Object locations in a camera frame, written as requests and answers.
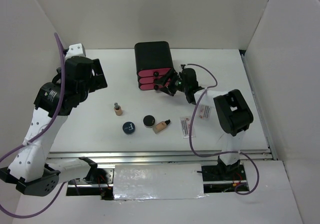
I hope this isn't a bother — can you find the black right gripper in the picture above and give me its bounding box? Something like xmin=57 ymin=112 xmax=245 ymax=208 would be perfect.
xmin=153 ymin=67 xmax=189 ymax=97

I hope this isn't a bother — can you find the large clear sachet packet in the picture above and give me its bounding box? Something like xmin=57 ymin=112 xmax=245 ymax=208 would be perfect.
xmin=179 ymin=116 xmax=196 ymax=139

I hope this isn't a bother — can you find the small clear sachet packet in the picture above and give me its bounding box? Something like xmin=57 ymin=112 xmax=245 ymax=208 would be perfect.
xmin=197 ymin=104 xmax=212 ymax=120

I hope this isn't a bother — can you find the black lid powder jar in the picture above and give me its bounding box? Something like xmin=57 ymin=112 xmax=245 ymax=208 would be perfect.
xmin=142 ymin=115 xmax=156 ymax=128

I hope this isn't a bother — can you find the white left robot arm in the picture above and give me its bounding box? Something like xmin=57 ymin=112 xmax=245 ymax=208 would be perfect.
xmin=0 ymin=43 xmax=108 ymax=197

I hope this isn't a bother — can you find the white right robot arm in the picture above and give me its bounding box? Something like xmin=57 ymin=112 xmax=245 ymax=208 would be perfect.
xmin=153 ymin=65 xmax=254 ymax=180

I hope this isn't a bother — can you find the pink middle drawer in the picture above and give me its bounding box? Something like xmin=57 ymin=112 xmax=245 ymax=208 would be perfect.
xmin=138 ymin=75 xmax=163 ymax=85

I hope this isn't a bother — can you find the black drawer organizer box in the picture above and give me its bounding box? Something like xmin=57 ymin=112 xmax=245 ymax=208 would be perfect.
xmin=134 ymin=41 xmax=174 ymax=88

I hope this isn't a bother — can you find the upright beige foundation bottle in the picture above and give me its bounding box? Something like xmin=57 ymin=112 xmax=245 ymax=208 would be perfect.
xmin=113 ymin=102 xmax=123 ymax=116

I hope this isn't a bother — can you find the lying beige foundation bottle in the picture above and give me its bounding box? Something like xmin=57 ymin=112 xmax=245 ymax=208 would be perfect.
xmin=152 ymin=119 xmax=171 ymax=134

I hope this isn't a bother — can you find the navy round compact jar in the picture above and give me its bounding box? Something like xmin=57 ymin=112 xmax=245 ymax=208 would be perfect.
xmin=122 ymin=121 xmax=136 ymax=135

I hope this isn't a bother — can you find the white foil cover sheet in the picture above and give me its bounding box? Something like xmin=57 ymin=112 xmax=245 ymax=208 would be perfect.
xmin=113 ymin=164 xmax=205 ymax=201

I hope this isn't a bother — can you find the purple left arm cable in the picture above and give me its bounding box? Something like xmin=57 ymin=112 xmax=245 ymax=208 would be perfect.
xmin=0 ymin=32 xmax=69 ymax=219

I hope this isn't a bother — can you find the aluminium front rail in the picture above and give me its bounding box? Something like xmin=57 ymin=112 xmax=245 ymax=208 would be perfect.
xmin=48 ymin=150 xmax=273 ymax=164

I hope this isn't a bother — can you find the aluminium rail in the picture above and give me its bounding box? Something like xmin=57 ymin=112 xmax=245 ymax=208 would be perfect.
xmin=240 ymin=51 xmax=279 ymax=161
xmin=48 ymin=150 xmax=273 ymax=164

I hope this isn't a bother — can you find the aluminium right side rail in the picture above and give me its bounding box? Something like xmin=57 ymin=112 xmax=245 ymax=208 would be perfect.
xmin=240 ymin=51 xmax=279 ymax=161

